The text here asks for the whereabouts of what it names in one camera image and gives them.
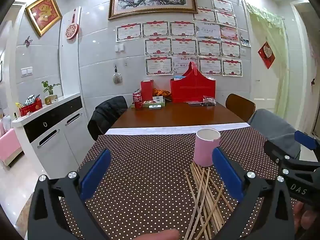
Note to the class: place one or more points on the red heart door ornament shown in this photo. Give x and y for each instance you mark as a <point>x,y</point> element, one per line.
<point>266,55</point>

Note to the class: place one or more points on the pink sofa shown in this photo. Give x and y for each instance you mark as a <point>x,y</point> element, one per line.
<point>10,145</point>

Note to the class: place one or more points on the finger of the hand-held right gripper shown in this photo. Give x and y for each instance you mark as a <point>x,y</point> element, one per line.
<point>305,140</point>
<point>275,150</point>

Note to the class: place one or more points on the butterfly wall decoration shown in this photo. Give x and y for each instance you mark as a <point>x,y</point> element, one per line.
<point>28,41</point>

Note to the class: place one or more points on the person's left hand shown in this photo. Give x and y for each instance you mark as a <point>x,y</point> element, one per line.
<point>160,236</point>

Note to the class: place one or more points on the brown polka dot tablecloth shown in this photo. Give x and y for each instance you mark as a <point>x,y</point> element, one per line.
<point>150,167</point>

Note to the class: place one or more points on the white wall switch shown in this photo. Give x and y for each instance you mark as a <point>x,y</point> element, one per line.
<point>119,48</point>

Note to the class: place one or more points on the orange snack packets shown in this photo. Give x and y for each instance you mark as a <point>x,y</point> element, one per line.
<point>162,92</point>

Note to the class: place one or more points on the round silver wall ornament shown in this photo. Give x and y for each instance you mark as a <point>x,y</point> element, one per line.
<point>117,78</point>

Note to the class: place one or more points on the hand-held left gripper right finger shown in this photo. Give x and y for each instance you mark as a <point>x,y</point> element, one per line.
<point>227,172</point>

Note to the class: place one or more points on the red round wall ornament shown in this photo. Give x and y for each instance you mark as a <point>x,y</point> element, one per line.
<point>72,31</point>

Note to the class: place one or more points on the red gift basket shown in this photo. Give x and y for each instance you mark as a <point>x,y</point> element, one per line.
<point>192,90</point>

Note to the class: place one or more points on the white black cabinet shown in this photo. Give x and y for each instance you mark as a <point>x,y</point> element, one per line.
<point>50,140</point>

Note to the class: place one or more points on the pile of wooden chopsticks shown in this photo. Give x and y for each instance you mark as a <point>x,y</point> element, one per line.
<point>200,190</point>

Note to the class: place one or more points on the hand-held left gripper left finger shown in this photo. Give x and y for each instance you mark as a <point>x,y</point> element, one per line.
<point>96,172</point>

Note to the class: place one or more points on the black jacket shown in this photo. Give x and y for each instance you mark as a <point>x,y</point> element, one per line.
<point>107,117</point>

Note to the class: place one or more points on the white light switch panel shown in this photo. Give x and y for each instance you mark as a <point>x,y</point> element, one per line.
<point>27,71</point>

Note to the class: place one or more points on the framed red gold picture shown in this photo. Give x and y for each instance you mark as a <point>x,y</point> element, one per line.
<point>44,13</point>

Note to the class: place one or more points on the brown wooden chair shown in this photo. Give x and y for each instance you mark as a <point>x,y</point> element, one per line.
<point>238,106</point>

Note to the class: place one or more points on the pink cup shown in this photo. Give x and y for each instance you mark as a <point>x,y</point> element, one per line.
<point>203,150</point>

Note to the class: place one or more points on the group of wall certificates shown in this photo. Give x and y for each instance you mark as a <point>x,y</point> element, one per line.
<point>185,47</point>

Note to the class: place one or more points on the green white box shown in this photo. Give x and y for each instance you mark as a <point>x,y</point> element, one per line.
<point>156,102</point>

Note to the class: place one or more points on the white flat device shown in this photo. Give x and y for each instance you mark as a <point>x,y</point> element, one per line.
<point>155,107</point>

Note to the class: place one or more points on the small wall photo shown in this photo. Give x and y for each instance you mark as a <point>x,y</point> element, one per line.
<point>245,42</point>

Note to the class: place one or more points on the red cola can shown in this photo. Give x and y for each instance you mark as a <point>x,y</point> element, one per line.
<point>138,103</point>
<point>135,94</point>

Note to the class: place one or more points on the clear plastic wrapper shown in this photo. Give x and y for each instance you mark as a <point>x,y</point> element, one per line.
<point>196,103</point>

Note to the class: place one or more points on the black packet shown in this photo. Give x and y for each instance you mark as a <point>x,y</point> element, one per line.
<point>209,101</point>

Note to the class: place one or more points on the grey chair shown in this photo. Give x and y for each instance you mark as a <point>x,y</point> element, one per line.
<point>272,127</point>

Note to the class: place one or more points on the potted green plant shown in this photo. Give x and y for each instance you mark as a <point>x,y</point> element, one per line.
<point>50,97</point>

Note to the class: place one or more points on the green curtain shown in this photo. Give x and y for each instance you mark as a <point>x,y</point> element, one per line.
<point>270,55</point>

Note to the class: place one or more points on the person's right hand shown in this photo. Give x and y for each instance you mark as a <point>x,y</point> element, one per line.
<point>302,220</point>

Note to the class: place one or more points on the red storage box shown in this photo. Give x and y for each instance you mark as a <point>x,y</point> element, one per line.
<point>31,108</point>

